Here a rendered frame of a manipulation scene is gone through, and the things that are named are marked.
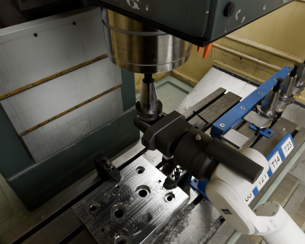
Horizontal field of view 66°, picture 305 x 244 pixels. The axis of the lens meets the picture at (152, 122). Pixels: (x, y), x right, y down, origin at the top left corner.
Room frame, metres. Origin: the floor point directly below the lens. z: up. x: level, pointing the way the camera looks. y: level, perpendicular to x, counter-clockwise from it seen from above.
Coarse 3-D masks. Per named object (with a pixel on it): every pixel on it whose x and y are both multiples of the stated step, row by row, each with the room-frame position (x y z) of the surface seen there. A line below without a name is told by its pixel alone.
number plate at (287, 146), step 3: (288, 138) 0.67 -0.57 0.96; (285, 141) 0.65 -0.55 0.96; (288, 141) 0.66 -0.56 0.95; (285, 144) 0.64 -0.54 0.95; (288, 144) 0.65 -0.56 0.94; (291, 144) 0.66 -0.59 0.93; (282, 147) 0.62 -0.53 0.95; (285, 147) 0.63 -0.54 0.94; (288, 147) 0.64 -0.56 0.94; (291, 147) 0.65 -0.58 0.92; (282, 150) 0.61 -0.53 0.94; (285, 150) 0.62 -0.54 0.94; (288, 150) 0.63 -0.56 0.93; (285, 153) 0.61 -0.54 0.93; (288, 153) 0.62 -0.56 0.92; (285, 156) 0.60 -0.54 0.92
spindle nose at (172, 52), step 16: (112, 16) 0.36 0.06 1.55; (112, 32) 0.36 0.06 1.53; (128, 32) 0.35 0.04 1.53; (144, 32) 0.34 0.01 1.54; (160, 32) 0.34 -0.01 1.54; (112, 48) 0.37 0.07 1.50; (128, 48) 0.35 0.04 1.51; (144, 48) 0.34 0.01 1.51; (160, 48) 0.34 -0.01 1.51; (176, 48) 0.35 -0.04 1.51; (128, 64) 0.35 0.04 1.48; (144, 64) 0.34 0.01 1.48; (160, 64) 0.34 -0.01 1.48; (176, 64) 0.36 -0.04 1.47
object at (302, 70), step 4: (300, 64) 0.70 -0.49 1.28; (304, 64) 0.69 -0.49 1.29; (300, 68) 0.69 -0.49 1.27; (304, 68) 0.68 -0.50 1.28; (300, 72) 0.68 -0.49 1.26; (304, 72) 0.68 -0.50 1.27; (300, 76) 0.68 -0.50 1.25; (304, 76) 0.68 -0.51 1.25; (296, 80) 0.68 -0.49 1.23; (300, 80) 0.67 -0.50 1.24; (304, 80) 0.67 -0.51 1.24
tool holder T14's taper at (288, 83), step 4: (288, 76) 0.61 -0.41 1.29; (292, 76) 0.61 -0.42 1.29; (296, 76) 0.61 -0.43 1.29; (284, 80) 0.62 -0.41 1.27; (288, 80) 0.61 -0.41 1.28; (292, 80) 0.60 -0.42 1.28; (284, 84) 0.61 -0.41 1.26; (288, 84) 0.60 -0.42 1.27; (292, 84) 0.60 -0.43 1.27; (280, 88) 0.62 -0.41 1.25; (284, 88) 0.61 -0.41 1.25; (288, 88) 0.60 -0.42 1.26; (292, 88) 0.60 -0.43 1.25; (280, 92) 0.61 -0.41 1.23; (284, 92) 0.60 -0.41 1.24; (288, 92) 0.60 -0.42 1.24; (284, 96) 0.60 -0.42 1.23; (288, 96) 0.60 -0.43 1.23
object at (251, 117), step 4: (248, 112) 0.53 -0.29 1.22; (252, 112) 0.53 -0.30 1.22; (244, 116) 0.52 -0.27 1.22; (248, 116) 0.52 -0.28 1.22; (252, 116) 0.52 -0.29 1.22; (256, 116) 0.52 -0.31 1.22; (260, 116) 0.52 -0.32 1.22; (244, 120) 0.50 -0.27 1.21; (248, 120) 0.50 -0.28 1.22; (252, 120) 0.50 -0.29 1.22; (256, 120) 0.50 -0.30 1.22; (260, 120) 0.50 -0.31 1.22; (264, 120) 0.50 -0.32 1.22; (268, 120) 0.50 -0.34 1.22; (256, 124) 0.48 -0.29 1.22; (260, 124) 0.48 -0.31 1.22; (264, 124) 0.48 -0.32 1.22; (268, 124) 0.48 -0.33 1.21; (260, 128) 0.47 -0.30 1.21
